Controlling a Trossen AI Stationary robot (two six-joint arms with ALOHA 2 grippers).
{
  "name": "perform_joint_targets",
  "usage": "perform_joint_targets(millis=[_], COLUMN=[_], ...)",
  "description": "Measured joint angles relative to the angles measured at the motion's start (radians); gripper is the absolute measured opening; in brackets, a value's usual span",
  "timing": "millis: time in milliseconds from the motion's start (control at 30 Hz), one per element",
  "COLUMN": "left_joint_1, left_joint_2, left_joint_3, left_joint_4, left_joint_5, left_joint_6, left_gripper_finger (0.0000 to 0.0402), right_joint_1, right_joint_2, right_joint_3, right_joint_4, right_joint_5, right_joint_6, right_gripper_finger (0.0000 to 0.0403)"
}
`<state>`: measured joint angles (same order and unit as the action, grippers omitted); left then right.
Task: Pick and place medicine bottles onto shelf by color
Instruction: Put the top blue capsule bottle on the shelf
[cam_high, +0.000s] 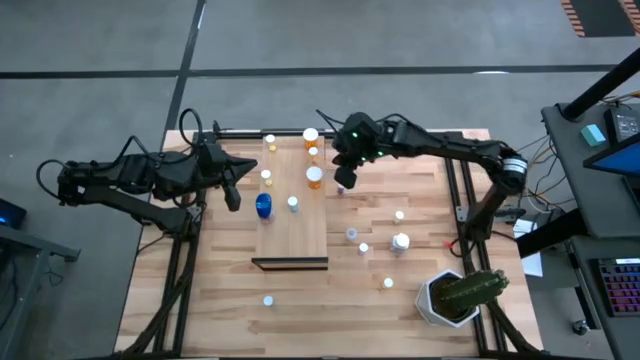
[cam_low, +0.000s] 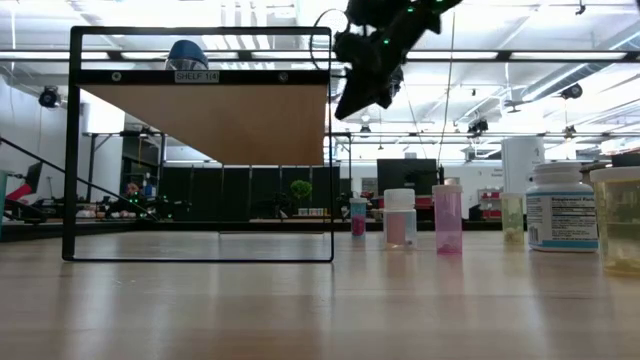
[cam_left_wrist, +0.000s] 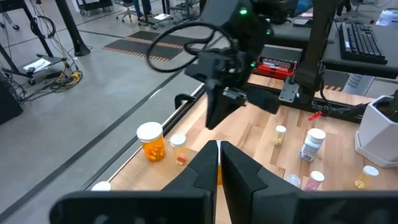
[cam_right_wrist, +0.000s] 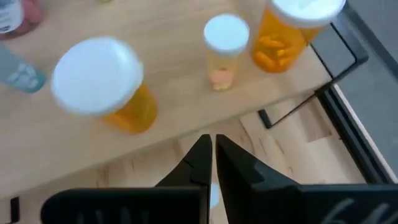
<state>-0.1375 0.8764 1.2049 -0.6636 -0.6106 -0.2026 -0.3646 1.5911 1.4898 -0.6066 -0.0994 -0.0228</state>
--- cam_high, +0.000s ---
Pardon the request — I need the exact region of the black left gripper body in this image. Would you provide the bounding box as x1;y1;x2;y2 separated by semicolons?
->
197;143;236;187

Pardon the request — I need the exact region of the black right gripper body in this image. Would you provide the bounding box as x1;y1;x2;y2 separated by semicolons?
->
331;111;384;169

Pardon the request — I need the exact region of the bottle with big blue cap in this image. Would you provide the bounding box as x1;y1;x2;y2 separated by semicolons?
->
255;192;275;224

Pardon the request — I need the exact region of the light wooden board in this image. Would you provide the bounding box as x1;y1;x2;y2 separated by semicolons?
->
250;133;330;272

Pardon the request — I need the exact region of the large white supplement bottle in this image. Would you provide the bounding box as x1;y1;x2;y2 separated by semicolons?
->
390;232;412;256

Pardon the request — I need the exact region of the white hexagonal plant pot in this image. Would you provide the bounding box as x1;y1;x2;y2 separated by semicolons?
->
414;269;481;329

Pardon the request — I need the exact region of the green cactus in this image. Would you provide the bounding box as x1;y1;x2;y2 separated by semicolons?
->
439;268;510;312

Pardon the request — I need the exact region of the white paper sheet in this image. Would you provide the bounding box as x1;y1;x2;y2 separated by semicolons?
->
512;218;545;279

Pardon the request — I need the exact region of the grey equipment cart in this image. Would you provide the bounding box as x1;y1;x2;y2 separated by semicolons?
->
0;224;81;360

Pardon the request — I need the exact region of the black device with blue light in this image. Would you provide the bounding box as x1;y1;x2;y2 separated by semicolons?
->
0;198;29;230

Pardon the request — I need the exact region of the grey side desk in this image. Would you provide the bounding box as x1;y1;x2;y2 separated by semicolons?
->
514;102;640;360

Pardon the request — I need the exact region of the small teal box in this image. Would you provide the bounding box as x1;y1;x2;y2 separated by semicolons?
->
579;123;608;148

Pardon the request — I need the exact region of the black upright pole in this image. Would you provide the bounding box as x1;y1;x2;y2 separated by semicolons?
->
562;47;640;122

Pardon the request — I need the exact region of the black desktop device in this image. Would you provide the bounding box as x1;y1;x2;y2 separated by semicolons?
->
603;106;640;145

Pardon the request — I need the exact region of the monitor with blue screen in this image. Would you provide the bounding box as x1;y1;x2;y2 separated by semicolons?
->
582;130;640;179

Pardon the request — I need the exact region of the black mat with orange stripes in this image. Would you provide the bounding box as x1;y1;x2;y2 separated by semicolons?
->
559;0;640;39

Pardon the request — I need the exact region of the keyboard with coloured backlight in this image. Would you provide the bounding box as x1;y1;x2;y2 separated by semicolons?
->
597;257;640;318

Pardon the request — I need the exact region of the black aluminium table frame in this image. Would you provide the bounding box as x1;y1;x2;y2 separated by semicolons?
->
113;119;544;359

